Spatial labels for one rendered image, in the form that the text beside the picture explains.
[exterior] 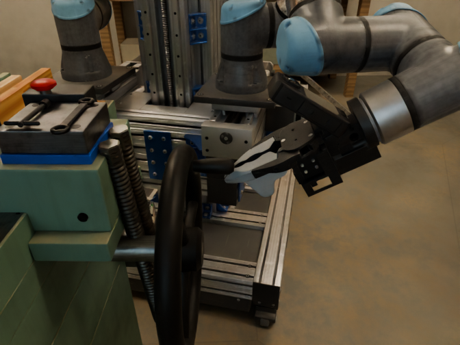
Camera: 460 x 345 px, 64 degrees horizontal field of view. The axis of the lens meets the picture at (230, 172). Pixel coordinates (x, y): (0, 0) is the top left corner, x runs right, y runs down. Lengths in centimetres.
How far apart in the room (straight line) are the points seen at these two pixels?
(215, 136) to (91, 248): 56
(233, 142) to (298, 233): 94
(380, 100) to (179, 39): 77
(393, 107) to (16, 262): 47
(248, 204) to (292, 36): 117
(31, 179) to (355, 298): 133
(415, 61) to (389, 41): 5
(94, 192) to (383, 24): 42
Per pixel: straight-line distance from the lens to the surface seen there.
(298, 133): 51
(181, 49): 116
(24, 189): 47
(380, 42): 55
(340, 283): 161
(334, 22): 53
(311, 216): 191
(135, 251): 52
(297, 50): 50
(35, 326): 54
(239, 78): 102
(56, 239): 49
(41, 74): 87
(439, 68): 51
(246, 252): 137
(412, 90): 50
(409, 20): 58
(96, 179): 43
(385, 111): 49
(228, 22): 100
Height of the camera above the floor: 117
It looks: 32 degrees down
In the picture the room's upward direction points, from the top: straight up
